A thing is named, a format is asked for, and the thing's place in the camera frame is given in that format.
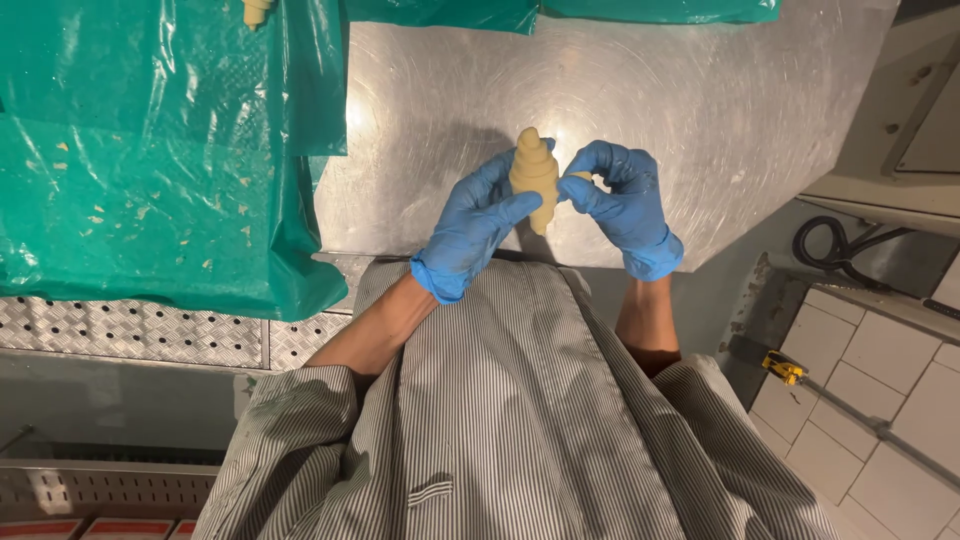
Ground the person's right hand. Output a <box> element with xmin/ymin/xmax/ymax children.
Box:
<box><xmin>557</xmin><ymin>140</ymin><xmax>685</xmax><ymax>282</ymax></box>

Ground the person's left hand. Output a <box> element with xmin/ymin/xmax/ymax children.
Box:
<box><xmin>410</xmin><ymin>138</ymin><xmax>557</xmax><ymax>305</ymax></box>

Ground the striped grey work shirt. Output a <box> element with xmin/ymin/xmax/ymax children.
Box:
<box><xmin>192</xmin><ymin>258</ymin><xmax>841</xmax><ymax>540</ymax></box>

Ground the green plastic sheet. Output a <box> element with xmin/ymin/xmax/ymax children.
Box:
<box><xmin>540</xmin><ymin>0</ymin><xmax>783</xmax><ymax>25</ymax></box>
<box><xmin>0</xmin><ymin>0</ymin><xmax>351</xmax><ymax>322</ymax></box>
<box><xmin>343</xmin><ymin>0</ymin><xmax>540</xmax><ymax>36</ymax></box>

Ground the beige appliance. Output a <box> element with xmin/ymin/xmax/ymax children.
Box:
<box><xmin>796</xmin><ymin>0</ymin><xmax>960</xmax><ymax>235</ymax></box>

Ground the yellow black floor squeegee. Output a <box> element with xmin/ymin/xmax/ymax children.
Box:
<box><xmin>729</xmin><ymin>334</ymin><xmax>960</xmax><ymax>474</ymax></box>

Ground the perforated metal tray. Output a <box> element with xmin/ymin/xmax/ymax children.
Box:
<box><xmin>0</xmin><ymin>253</ymin><xmax>376</xmax><ymax>372</ymax></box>

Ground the metal rack with boxes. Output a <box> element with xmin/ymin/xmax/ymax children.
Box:
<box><xmin>0</xmin><ymin>438</ymin><xmax>226</xmax><ymax>540</ymax></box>

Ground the black hose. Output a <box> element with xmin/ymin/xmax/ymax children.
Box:
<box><xmin>792</xmin><ymin>216</ymin><xmax>920</xmax><ymax>294</ymax></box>

